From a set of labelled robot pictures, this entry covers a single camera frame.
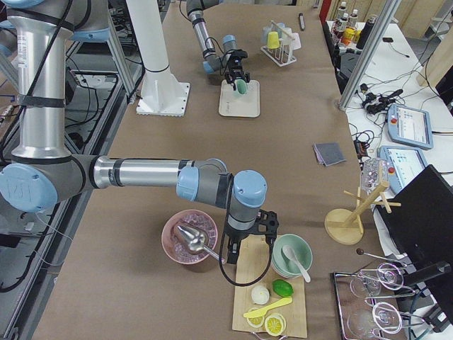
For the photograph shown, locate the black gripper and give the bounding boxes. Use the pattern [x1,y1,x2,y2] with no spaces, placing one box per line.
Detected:
[224,59,250,89]
[224,226,262,264]

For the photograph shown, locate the green plastic cup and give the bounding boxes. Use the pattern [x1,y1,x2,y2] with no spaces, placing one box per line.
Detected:
[234,79,248,95]

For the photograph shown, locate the cream rabbit tray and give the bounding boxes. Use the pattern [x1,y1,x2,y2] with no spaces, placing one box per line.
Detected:
[219,79,260,118]

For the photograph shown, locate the yellow plastic cup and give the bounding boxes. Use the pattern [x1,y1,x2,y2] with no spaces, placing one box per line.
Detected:
[267,31,280,50]

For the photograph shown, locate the grey plastic cup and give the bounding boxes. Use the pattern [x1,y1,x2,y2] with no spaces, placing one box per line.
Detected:
[261,26,272,45]

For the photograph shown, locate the metal ice scoop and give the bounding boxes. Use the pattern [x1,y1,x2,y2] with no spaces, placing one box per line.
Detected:
[176,223,226,264]

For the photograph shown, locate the white ceramic spoon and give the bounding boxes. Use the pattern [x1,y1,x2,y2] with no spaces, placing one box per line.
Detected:
[282,245,311,283]

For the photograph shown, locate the green stacked bowls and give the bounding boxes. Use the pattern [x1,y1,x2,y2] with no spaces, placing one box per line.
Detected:
[271,232,314,278]

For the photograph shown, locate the pink bowl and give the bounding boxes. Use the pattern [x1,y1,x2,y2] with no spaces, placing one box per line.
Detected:
[161,210,218,265]

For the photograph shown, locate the green lime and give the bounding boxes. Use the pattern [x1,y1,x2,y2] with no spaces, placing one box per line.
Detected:
[272,279,294,298]

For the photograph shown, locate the wooden cutting board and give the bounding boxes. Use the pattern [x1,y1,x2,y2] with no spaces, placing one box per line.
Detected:
[232,235,307,338]

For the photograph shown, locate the yellow plastic knife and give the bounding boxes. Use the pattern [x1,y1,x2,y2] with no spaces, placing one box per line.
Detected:
[243,297,293,319]

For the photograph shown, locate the lemon slice left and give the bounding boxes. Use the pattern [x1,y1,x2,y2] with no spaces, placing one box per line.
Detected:
[246,315,265,329]

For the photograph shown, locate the lemon slice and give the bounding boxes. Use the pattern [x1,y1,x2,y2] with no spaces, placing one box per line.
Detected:
[264,313,286,336]
[246,315,265,329]

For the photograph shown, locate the lemon slice right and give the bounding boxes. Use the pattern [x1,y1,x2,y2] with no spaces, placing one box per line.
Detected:
[264,313,286,336]

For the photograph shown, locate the wooden mug tree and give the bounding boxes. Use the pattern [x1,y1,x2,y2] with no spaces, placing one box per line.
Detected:
[324,181,402,245]

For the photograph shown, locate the grey folded cloth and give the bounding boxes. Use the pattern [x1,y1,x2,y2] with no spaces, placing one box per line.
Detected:
[313,142,346,166]

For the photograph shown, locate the black water bottle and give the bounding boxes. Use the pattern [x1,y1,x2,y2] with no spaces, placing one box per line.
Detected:
[356,14,377,50]

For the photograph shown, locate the metal glass rack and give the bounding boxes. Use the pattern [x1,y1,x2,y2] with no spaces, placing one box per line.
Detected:
[331,247,443,340]

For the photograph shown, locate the clear glass mug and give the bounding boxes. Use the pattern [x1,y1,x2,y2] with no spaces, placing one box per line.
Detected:
[360,158,388,193]

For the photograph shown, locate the teach pendant far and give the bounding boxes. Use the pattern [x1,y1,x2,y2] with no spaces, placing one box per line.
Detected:
[387,103,434,149]

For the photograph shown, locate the teach pendant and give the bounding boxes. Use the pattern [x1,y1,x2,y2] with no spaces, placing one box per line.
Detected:
[378,146,428,194]
[387,103,434,149]

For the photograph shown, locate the teach pendant near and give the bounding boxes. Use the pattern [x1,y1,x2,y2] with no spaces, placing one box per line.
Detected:
[378,146,428,194]

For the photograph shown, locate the black monitor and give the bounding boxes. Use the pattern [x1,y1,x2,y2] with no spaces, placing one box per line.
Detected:
[377,165,452,268]

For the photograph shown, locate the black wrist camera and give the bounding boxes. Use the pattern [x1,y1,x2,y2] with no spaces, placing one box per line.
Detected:
[229,50,248,60]
[256,210,280,248]

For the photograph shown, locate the white wire cup rack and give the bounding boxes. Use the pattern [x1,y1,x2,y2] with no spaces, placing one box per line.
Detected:
[260,31,297,67]

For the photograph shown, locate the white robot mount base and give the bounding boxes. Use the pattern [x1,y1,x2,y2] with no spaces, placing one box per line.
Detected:
[127,0,190,117]

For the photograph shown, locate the aluminium frame post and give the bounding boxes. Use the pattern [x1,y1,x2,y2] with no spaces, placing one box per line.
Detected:
[338,0,401,111]

